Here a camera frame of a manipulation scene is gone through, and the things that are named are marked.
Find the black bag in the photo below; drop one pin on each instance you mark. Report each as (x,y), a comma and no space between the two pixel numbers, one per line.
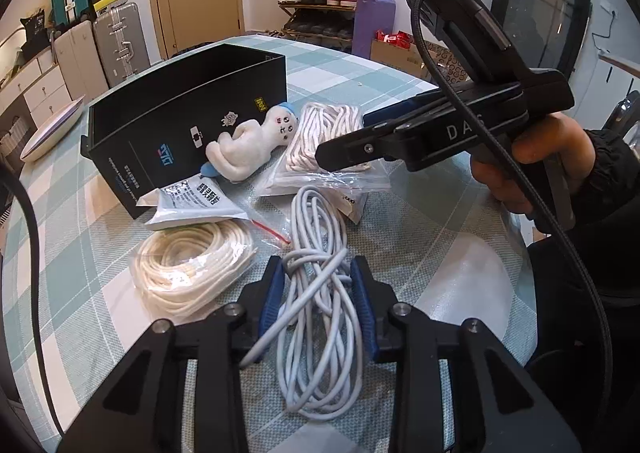
(35,30)

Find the beige suitcase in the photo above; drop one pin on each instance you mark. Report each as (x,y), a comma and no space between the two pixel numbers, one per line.
(80,60)

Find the white drawer cabinet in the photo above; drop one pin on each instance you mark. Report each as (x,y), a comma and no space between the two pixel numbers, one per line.
(42,85)

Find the purple bag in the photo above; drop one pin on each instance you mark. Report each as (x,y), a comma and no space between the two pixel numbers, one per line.
(372,28)

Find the silver foil packet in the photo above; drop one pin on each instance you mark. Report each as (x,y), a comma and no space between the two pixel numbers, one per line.
(195,203)

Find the person's dark clothing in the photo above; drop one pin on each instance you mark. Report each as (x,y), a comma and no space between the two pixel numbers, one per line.
(615,373)

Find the black cardboard box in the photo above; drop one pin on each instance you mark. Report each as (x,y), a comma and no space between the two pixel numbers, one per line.
(150,98)

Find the person's right hand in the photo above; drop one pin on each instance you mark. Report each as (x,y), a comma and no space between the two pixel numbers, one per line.
(505,183)

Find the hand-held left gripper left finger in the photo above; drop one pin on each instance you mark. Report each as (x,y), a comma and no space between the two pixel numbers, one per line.
(270,303)

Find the glass door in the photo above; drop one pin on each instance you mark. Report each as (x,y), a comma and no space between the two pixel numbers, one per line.
(545,3)

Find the brown cardboard box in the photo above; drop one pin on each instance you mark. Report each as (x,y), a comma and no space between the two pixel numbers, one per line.
(400,58)

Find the woven laundry basket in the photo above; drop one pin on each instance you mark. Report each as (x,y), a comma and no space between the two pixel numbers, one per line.
(9,138)

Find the person's right forearm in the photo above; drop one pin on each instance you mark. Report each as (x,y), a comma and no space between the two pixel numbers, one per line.
(610,183)

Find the stack of white plates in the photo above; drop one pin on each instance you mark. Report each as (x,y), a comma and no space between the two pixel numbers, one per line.
(50,133)

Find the red packets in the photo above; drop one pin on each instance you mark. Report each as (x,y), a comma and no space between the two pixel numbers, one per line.
(395,37)

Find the white plush toy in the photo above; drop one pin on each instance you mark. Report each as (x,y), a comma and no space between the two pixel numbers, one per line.
(240,148)

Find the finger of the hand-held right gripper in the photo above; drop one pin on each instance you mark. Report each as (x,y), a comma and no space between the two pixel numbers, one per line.
(385,113)
(350,148)

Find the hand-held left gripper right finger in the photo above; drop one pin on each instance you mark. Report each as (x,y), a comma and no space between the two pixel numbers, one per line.
(361,303)

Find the silver suitcase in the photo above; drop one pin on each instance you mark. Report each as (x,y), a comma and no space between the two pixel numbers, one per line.
(122,43)

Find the patterned brown box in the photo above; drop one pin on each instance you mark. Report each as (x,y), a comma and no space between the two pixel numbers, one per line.
(450,65)

